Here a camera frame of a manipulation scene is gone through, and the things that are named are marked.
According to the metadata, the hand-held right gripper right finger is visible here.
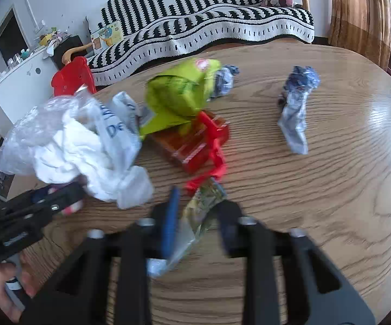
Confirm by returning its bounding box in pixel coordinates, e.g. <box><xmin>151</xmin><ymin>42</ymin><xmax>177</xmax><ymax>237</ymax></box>
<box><xmin>216</xmin><ymin>200</ymin><xmax>377</xmax><ymax>325</ymax></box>

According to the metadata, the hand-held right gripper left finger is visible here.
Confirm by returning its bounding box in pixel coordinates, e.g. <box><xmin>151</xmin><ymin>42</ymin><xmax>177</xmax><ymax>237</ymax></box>
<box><xmin>21</xmin><ymin>186</ymin><xmax>182</xmax><ymax>325</ymax></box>

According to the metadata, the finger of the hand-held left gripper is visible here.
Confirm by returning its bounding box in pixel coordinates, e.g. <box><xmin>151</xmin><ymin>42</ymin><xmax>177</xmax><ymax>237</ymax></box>
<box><xmin>0</xmin><ymin>182</ymin><xmax>87</xmax><ymax>222</ymax></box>
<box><xmin>0</xmin><ymin>208</ymin><xmax>59</xmax><ymax>269</ymax></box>

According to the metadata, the pink striped wrapper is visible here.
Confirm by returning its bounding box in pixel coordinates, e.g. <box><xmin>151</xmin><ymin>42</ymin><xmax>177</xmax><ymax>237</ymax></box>
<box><xmin>60</xmin><ymin>200</ymin><xmax>84</xmax><ymax>216</ymax></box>

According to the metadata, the colourful snack wrapper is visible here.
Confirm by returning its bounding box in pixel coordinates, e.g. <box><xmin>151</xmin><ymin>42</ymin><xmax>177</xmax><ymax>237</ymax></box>
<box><xmin>147</xmin><ymin>178</ymin><xmax>228</xmax><ymax>280</ymax></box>

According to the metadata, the dark red cardboard box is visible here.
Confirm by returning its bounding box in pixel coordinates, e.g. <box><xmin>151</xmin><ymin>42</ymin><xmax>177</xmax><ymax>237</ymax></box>
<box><xmin>148</xmin><ymin>110</ymin><xmax>231</xmax><ymax>176</ymax></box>

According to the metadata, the white plastic bag blue print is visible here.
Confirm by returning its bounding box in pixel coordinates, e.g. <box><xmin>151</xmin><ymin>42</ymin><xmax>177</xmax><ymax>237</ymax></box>
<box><xmin>90</xmin><ymin>91</ymin><xmax>155</xmax><ymax>210</ymax></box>

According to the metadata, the white crumpled tissue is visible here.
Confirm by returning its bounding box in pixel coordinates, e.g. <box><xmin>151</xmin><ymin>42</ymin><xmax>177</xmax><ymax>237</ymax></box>
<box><xmin>33</xmin><ymin>110</ymin><xmax>115</xmax><ymax>193</ymax></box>

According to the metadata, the clear crumpled plastic bag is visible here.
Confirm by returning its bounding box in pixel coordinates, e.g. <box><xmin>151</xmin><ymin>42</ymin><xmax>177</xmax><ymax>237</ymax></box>
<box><xmin>0</xmin><ymin>95</ymin><xmax>94</xmax><ymax>177</ymax></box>

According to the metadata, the red plastic strip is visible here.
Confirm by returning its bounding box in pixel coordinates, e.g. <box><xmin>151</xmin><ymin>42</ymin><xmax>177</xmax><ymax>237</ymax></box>
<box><xmin>185</xmin><ymin>111</ymin><xmax>229</xmax><ymax>197</ymax></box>

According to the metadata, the white cabinet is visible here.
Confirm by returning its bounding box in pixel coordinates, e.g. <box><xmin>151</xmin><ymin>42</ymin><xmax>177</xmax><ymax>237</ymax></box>
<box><xmin>0</xmin><ymin>45</ymin><xmax>60</xmax><ymax>136</ymax></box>

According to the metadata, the red toy chair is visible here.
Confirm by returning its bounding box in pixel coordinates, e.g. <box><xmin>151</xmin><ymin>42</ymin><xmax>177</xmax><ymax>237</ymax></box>
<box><xmin>51</xmin><ymin>57</ymin><xmax>97</xmax><ymax>99</ymax></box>

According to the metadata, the yellow-green snack bag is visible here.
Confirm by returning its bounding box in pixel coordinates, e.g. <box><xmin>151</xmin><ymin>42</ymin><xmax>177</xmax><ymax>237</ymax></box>
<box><xmin>139</xmin><ymin>57</ymin><xmax>223</xmax><ymax>141</ymax></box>

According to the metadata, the tan curved wooden piece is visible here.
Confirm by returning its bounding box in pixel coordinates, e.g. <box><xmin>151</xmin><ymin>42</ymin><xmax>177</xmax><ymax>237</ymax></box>
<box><xmin>62</xmin><ymin>43</ymin><xmax>92</xmax><ymax>66</ymax></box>

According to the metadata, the black box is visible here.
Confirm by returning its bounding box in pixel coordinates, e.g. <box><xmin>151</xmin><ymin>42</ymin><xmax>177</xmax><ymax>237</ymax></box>
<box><xmin>51</xmin><ymin>35</ymin><xmax>84</xmax><ymax>70</ymax></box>

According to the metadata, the small blue crumpled wrapper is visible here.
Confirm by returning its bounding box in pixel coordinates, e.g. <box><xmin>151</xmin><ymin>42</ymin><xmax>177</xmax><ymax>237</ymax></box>
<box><xmin>211</xmin><ymin>64</ymin><xmax>240</xmax><ymax>99</ymax></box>

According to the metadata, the yellow toy on cabinet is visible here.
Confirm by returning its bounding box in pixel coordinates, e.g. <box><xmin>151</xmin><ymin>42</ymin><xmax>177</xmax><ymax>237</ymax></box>
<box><xmin>39</xmin><ymin>31</ymin><xmax>60</xmax><ymax>47</ymax></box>

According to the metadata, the colourful children's book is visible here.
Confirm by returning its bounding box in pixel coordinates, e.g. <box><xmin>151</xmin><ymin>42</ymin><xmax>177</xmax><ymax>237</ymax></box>
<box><xmin>90</xmin><ymin>21</ymin><xmax>123</xmax><ymax>55</ymax></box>

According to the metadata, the black white patterned sofa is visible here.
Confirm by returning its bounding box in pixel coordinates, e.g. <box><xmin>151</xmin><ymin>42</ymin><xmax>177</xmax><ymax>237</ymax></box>
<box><xmin>87</xmin><ymin>0</ymin><xmax>315</xmax><ymax>87</ymax></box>

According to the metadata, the brown curtain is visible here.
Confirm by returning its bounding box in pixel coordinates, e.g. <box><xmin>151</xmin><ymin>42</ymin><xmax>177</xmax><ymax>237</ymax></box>
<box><xmin>327</xmin><ymin>0</ymin><xmax>391</xmax><ymax>72</ymax></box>

